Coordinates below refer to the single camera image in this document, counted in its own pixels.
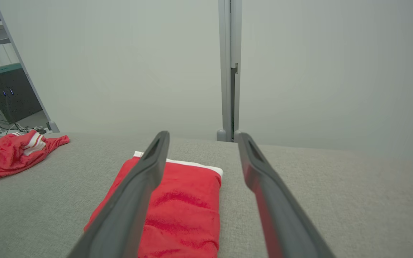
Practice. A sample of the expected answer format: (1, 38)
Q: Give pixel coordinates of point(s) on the grey double partition post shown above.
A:
(225, 71)

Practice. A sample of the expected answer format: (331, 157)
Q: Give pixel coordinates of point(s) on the black power adapter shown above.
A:
(41, 131)

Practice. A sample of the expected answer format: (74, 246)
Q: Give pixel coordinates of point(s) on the red numbered jersey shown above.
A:
(2, 157)

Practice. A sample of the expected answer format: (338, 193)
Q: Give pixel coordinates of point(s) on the black computer tower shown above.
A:
(13, 96)

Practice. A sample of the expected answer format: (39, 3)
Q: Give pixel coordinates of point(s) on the grey metal table leg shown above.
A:
(53, 127)

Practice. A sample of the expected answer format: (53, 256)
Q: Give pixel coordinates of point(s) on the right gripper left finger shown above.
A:
(127, 215)

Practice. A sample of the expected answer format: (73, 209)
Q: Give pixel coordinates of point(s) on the red white-trimmed shorts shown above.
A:
(188, 215)

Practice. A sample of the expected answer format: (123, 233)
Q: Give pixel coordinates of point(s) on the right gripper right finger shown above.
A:
(285, 229)

